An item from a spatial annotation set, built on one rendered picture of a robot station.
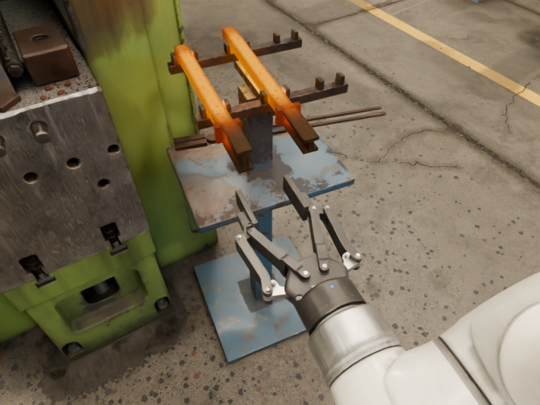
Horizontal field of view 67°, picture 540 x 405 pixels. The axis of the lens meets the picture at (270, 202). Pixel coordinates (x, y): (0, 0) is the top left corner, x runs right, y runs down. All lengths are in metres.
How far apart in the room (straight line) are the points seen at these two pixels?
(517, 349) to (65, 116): 0.81
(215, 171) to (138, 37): 0.36
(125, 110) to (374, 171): 1.25
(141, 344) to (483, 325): 1.26
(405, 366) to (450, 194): 1.65
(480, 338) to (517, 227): 1.63
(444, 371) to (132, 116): 0.98
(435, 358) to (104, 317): 1.16
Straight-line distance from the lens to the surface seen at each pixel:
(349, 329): 0.44
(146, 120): 1.20
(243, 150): 0.65
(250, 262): 0.52
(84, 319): 1.46
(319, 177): 1.01
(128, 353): 1.53
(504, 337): 0.39
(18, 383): 1.63
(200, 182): 1.01
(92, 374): 1.54
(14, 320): 1.63
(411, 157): 2.17
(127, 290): 1.43
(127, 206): 1.09
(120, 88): 1.14
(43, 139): 0.88
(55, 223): 1.07
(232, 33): 1.01
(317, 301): 0.47
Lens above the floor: 1.35
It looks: 47 degrees down
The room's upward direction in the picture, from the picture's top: straight up
